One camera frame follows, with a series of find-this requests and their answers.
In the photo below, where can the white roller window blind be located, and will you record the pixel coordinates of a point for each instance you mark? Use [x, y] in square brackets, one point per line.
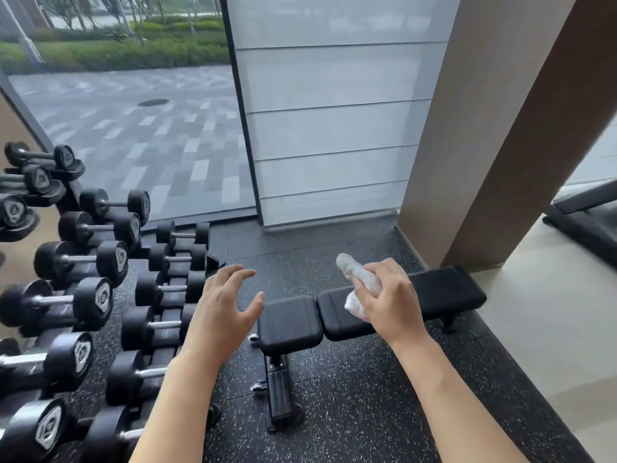
[332, 115]

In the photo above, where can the person's right forearm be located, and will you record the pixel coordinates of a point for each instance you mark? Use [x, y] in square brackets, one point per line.
[448, 405]

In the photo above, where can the green hedge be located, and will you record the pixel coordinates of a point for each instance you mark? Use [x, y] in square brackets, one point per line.
[120, 50]

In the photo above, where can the person's left middle finger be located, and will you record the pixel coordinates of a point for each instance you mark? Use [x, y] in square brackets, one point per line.
[226, 272]

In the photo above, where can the person's left thumb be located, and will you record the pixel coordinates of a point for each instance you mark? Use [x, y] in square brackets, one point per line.
[250, 308]

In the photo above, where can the black treadmill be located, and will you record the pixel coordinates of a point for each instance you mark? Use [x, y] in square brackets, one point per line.
[585, 216]

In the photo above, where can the person's right thumb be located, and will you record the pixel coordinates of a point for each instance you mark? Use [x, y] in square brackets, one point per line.
[366, 296]

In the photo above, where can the person's left forearm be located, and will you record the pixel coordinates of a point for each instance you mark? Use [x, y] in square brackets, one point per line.
[178, 409]

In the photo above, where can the black dumbbell rack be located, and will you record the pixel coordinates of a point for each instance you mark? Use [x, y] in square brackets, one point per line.
[166, 332]

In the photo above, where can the round manhole cover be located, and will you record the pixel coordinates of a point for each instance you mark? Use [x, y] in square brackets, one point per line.
[153, 102]

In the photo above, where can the person's left hand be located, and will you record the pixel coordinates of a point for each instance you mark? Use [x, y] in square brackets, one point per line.
[214, 323]

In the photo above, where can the person's right hand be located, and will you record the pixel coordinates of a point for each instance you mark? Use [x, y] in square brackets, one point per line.
[393, 308]

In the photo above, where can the rows of black dumbbells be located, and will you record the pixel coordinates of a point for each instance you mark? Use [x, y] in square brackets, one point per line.
[72, 303]

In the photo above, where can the white towel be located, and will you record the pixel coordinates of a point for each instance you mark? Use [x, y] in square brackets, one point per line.
[351, 272]

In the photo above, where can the black padded weight bench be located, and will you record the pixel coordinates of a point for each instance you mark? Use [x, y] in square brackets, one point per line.
[289, 323]

